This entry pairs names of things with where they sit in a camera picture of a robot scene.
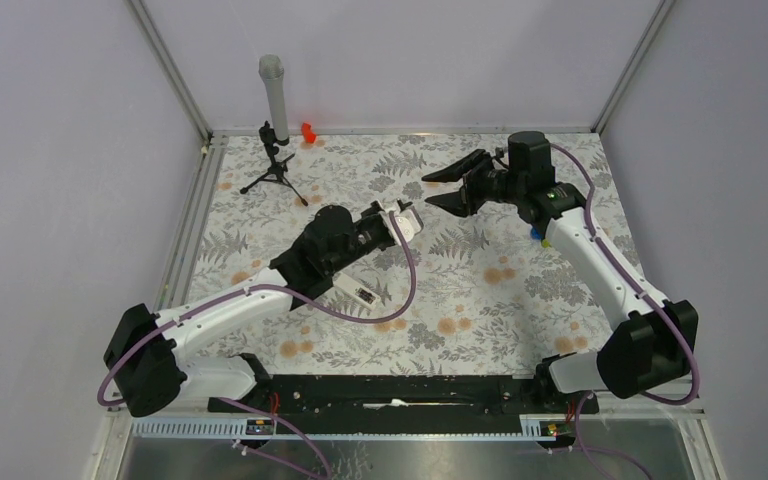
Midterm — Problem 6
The aluminium frame post right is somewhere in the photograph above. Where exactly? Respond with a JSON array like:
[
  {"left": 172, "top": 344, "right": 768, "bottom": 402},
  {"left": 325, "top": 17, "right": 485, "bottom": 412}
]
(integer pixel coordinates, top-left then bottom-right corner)
[{"left": 591, "top": 0, "right": 677, "bottom": 135}]

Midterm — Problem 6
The small orange red block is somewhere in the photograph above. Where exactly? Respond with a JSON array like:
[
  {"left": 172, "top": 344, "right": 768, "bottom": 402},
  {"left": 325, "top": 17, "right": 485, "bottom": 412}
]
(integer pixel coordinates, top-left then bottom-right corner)
[{"left": 300, "top": 122, "right": 318, "bottom": 144}]

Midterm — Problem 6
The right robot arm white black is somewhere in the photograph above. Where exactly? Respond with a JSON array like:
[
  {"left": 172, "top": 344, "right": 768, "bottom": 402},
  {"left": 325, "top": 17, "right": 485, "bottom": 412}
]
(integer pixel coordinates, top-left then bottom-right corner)
[{"left": 422, "top": 131, "right": 700, "bottom": 412}]

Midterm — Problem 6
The black mini tripod stand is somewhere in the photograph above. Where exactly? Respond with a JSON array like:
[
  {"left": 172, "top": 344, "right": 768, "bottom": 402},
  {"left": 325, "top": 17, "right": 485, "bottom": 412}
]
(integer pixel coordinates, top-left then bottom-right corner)
[{"left": 239, "top": 121, "right": 309, "bottom": 207}]

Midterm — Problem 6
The aluminium frame post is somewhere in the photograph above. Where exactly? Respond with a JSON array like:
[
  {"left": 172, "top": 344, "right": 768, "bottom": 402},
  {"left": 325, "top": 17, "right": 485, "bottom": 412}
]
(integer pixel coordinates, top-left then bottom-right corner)
[
  {"left": 591, "top": 0, "right": 677, "bottom": 135},
  {"left": 125, "top": 0, "right": 212, "bottom": 144}
]

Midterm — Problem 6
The aluminium frame post left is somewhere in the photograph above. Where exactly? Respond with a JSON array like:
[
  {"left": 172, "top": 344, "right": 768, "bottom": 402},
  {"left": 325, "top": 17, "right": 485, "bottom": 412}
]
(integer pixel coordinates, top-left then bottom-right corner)
[{"left": 125, "top": 0, "right": 212, "bottom": 144}]

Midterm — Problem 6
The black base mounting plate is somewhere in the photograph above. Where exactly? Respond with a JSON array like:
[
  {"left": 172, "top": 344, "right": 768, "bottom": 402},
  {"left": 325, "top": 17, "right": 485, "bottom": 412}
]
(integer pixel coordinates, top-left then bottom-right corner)
[{"left": 207, "top": 374, "right": 600, "bottom": 436}]

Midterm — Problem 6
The white remote control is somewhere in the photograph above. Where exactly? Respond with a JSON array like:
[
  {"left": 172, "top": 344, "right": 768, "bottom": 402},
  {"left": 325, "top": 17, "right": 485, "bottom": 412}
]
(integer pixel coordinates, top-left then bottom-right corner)
[{"left": 333, "top": 273, "right": 380, "bottom": 310}]

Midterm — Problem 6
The floral patterned table mat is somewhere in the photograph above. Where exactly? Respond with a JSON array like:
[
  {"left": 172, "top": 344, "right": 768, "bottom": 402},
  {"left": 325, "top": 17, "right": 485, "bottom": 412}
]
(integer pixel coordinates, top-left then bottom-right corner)
[{"left": 188, "top": 134, "right": 611, "bottom": 375}]

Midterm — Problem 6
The grey microphone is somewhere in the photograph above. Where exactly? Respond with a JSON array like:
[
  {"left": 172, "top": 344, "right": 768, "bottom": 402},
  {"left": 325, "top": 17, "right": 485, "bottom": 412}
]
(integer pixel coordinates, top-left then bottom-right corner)
[{"left": 258, "top": 54, "right": 289, "bottom": 146}]

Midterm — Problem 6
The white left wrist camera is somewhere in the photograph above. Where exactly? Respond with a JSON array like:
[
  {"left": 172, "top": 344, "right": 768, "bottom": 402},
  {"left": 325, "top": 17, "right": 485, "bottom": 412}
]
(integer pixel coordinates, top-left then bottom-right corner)
[{"left": 385, "top": 206, "right": 424, "bottom": 244}]

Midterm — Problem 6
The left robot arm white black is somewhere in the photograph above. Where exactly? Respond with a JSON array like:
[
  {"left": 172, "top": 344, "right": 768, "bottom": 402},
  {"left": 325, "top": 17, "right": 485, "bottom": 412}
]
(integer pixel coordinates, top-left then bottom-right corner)
[{"left": 97, "top": 202, "right": 423, "bottom": 418}]

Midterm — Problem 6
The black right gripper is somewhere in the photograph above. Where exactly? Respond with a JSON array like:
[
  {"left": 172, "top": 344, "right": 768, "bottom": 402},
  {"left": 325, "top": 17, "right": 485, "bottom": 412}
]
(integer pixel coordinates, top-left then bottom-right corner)
[{"left": 421, "top": 149, "right": 525, "bottom": 218}]

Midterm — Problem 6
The slotted metal cable rail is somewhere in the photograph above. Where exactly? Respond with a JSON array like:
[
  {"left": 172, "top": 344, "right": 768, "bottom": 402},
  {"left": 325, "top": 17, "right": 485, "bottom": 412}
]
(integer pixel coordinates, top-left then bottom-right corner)
[{"left": 131, "top": 415, "right": 569, "bottom": 442}]

